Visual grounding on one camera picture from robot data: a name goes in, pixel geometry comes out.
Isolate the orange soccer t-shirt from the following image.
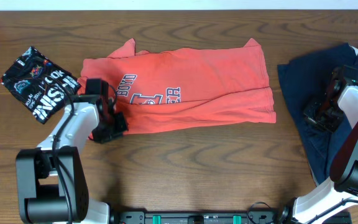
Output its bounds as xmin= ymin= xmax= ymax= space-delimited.
xmin=78 ymin=39 xmax=276 ymax=134

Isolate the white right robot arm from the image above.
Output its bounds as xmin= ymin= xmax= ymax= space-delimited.
xmin=279 ymin=65 xmax=358 ymax=223

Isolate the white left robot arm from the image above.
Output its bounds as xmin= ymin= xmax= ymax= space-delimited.
xmin=16 ymin=100 xmax=121 ymax=223

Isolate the navy blue garment pile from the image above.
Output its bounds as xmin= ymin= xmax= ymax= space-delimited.
xmin=277 ymin=43 xmax=358 ymax=185

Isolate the black printed folded shirt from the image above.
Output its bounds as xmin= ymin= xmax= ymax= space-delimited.
xmin=0 ymin=46 xmax=81 ymax=124

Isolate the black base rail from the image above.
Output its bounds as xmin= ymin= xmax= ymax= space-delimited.
xmin=110 ymin=202 xmax=352 ymax=224

